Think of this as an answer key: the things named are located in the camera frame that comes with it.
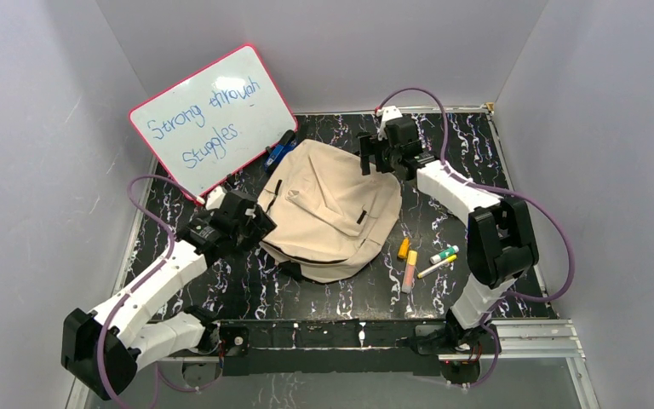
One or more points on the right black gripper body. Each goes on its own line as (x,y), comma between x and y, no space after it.
(384,157)

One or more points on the yellow white pen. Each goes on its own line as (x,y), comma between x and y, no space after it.
(436,266)

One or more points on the aluminium rail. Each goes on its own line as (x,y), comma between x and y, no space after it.
(525,339)

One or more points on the pink framed whiteboard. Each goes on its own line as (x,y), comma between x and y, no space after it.
(216,121)

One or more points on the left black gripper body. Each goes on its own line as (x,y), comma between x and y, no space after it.
(257,224)

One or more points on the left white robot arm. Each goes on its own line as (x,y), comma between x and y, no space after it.
(105,347)

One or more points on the yellow pink highlighter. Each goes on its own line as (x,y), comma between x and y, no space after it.
(409,272)

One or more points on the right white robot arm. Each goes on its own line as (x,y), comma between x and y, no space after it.
(500,240)

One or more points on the green white glue stick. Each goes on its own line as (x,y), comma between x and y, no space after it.
(444,254)

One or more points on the beige backpack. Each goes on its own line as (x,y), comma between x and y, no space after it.
(331,220)

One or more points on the orange highlighter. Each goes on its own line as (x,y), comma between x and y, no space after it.
(404,249)

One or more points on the black base frame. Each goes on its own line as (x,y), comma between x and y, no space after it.
(423,348)

